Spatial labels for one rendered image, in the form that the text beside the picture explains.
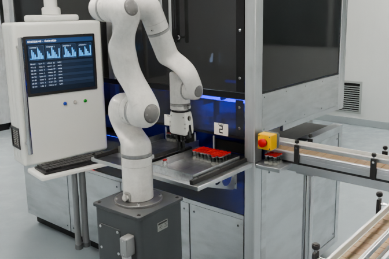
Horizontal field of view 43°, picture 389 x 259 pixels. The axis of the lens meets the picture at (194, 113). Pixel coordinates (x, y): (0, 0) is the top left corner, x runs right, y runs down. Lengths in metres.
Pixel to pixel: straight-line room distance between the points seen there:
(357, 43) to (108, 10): 5.50
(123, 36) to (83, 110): 1.12
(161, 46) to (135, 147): 0.40
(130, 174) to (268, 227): 0.94
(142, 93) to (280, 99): 0.89
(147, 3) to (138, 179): 0.66
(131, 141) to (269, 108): 0.79
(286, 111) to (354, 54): 4.52
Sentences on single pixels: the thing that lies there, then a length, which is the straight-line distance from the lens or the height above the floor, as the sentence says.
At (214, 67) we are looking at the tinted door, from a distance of 2.38.
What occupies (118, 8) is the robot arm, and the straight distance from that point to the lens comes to 1.70.
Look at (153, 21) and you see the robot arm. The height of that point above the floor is 1.55.
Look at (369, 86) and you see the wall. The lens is 6.96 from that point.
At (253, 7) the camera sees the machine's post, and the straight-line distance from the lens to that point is 2.22.
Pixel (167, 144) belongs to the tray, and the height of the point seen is 0.88.
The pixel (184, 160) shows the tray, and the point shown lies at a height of 0.88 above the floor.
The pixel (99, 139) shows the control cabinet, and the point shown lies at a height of 0.87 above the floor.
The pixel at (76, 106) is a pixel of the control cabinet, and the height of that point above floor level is 1.09.
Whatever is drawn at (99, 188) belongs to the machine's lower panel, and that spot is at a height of 0.49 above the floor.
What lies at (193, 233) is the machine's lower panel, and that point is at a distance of 2.72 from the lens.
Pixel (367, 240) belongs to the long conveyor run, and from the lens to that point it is 1.55.
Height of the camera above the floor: 1.59
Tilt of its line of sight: 12 degrees down
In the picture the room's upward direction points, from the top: 1 degrees counter-clockwise
